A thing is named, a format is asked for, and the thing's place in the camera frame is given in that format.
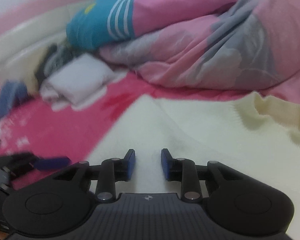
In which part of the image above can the white folded cloth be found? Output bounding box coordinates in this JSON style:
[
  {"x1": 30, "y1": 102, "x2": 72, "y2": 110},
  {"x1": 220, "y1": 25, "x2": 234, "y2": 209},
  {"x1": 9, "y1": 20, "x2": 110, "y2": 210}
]
[{"x1": 40, "y1": 54, "x2": 115, "y2": 105}]

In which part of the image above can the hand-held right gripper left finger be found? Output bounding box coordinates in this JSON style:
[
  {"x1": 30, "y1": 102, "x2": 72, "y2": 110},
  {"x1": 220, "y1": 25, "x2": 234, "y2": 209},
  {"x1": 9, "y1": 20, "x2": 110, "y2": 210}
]
[{"x1": 52, "y1": 149, "x2": 136, "y2": 202}]

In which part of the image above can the pink grey floral quilt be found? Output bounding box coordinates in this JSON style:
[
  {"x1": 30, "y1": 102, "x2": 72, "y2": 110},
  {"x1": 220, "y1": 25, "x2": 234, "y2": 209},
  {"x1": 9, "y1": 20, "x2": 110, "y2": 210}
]
[{"x1": 99, "y1": 0, "x2": 300, "y2": 100}]

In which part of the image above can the teal striped pillow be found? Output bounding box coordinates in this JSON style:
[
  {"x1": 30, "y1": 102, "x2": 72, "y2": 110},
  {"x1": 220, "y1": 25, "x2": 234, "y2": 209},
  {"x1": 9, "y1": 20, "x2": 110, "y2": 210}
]
[{"x1": 66, "y1": 0, "x2": 178, "y2": 50}]

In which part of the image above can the dark clothes pile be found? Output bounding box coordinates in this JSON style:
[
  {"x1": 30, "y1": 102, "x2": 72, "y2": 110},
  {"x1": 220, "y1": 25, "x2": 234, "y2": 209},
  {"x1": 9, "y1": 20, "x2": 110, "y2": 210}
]
[{"x1": 35, "y1": 44, "x2": 75, "y2": 85}]

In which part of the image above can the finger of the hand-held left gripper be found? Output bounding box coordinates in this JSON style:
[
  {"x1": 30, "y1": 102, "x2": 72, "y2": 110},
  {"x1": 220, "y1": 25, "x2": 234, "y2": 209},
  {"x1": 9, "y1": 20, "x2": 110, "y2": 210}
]
[{"x1": 33, "y1": 156, "x2": 71, "y2": 171}]

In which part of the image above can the cream deer print sweater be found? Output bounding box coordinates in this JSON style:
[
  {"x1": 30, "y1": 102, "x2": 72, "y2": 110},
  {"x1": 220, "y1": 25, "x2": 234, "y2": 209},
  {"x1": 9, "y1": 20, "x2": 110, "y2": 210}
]
[{"x1": 86, "y1": 91, "x2": 300, "y2": 195}]

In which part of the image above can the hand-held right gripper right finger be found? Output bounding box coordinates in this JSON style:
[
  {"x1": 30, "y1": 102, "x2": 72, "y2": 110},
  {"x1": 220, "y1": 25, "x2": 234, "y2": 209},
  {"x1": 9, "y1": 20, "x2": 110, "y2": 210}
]
[{"x1": 161, "y1": 148, "x2": 243, "y2": 202}]

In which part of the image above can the pink floral blanket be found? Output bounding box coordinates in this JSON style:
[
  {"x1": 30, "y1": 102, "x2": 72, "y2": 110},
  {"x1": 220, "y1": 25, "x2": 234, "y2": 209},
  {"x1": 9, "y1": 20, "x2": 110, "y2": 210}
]
[{"x1": 0, "y1": 75, "x2": 240, "y2": 190}]

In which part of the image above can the blue cloth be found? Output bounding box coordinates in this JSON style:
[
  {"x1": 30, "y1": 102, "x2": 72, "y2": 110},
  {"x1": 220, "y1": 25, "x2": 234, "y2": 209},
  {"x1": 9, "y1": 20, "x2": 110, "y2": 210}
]
[{"x1": 0, "y1": 80, "x2": 28, "y2": 119}]

